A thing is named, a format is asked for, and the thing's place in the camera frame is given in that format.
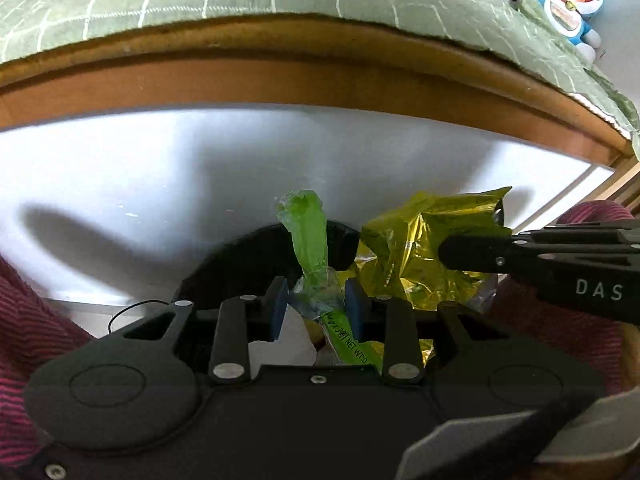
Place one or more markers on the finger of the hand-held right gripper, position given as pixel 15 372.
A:
pixel 480 252

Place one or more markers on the yellow green foil wrapper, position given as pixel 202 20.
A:
pixel 400 240

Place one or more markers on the white bed side panel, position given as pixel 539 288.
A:
pixel 150 170

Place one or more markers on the wooden bed frame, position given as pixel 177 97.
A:
pixel 300 75

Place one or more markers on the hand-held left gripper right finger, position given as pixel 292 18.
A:
pixel 355 310

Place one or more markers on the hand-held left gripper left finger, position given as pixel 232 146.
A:
pixel 277 310

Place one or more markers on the green clear plastic wrapper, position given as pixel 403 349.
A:
pixel 310 230

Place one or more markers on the black trash bin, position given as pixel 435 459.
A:
pixel 230 265

